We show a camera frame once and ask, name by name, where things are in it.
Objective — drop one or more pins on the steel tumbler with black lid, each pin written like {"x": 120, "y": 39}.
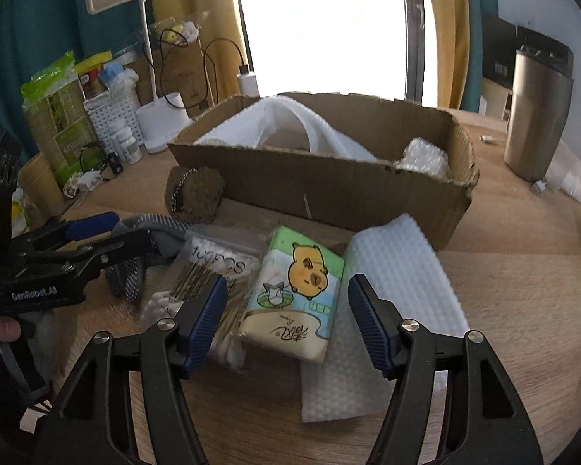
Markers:
{"x": 532, "y": 121}

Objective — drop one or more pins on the blue and white plastic pack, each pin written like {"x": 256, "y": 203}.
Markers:
{"x": 111, "y": 75}

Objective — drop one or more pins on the green snack bag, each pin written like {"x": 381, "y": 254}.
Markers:
{"x": 53, "y": 116}

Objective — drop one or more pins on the brown cardboard box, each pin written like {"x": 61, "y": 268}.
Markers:
{"x": 319, "y": 189}

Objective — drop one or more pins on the clear bubble wrap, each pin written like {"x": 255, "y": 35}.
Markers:
{"x": 423, "y": 160}

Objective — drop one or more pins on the crumpled clear plastic bag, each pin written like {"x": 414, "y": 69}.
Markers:
{"x": 569, "y": 174}

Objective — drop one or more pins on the black computer monitor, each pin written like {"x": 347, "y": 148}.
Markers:
{"x": 547, "y": 38}
{"x": 498, "y": 43}

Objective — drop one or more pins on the small white adapter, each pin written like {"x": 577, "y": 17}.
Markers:
{"x": 88, "y": 181}

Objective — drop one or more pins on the tan cylindrical container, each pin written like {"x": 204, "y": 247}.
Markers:
{"x": 41, "y": 184}

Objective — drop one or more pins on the white textured cloth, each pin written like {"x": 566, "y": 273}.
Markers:
{"x": 406, "y": 261}

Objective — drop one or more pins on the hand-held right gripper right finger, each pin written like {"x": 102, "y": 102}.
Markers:
{"x": 368, "y": 319}

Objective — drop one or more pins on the white charger block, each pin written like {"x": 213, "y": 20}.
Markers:
{"x": 248, "y": 85}

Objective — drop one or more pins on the light wooden computer desk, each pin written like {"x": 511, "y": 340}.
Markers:
{"x": 494, "y": 97}

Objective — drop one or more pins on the can with yellow label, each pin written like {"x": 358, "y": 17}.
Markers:
{"x": 89, "y": 77}

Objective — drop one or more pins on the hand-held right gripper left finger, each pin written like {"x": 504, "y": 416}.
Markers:
{"x": 206, "y": 319}

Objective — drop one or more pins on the dark door frame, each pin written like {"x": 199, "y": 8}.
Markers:
{"x": 411, "y": 24}

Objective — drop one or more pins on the white foam bag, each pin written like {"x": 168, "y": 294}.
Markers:
{"x": 319, "y": 131}

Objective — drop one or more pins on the black wristwatch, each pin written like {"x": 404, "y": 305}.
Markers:
{"x": 89, "y": 147}

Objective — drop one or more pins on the white usb connector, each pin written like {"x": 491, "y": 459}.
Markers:
{"x": 537, "y": 187}

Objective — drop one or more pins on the grey sock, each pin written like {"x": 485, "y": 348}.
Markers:
{"x": 167, "y": 232}

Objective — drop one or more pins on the person's left hand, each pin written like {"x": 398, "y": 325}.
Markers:
{"x": 0, "y": 329}

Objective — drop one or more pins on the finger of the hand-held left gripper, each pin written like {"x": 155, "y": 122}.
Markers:
{"x": 121, "y": 247}
{"x": 94, "y": 225}

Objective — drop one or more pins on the small black flashlight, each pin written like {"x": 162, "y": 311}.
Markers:
{"x": 115, "y": 163}

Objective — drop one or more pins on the cotton swab bag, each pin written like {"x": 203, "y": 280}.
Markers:
{"x": 208, "y": 261}

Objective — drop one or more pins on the brown cardboard carton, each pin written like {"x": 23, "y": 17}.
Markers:
{"x": 184, "y": 72}

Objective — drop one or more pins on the cartoon print tissue packet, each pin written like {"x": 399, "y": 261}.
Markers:
{"x": 295, "y": 295}

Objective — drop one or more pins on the white perforated basket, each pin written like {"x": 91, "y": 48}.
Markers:
{"x": 109, "y": 114}

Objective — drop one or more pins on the clear bag of small toys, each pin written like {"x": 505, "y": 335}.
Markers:
{"x": 181, "y": 31}

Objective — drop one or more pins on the white desk lamp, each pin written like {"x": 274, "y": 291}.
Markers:
{"x": 162, "y": 126}

